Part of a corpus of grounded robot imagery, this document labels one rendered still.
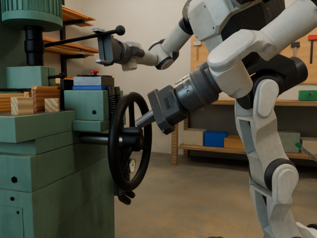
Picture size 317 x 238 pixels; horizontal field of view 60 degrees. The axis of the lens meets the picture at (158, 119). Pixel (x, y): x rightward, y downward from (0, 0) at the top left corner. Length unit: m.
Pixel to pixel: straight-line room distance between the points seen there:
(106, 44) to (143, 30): 3.40
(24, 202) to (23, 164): 0.10
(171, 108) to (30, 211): 0.43
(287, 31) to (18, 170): 0.69
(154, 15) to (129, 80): 1.06
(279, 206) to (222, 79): 0.72
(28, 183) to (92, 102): 0.28
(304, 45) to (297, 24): 3.31
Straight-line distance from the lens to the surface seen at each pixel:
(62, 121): 0.81
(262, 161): 1.17
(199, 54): 4.06
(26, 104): 0.74
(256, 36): 0.62
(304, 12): 0.67
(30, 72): 0.96
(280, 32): 0.65
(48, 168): 0.79
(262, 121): 1.10
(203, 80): 0.61
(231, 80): 0.63
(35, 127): 0.74
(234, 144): 3.53
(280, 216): 1.28
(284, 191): 1.20
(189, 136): 3.66
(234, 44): 0.62
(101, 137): 0.85
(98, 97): 0.82
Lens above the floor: 0.96
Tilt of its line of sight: 6 degrees down
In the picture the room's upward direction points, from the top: straight up
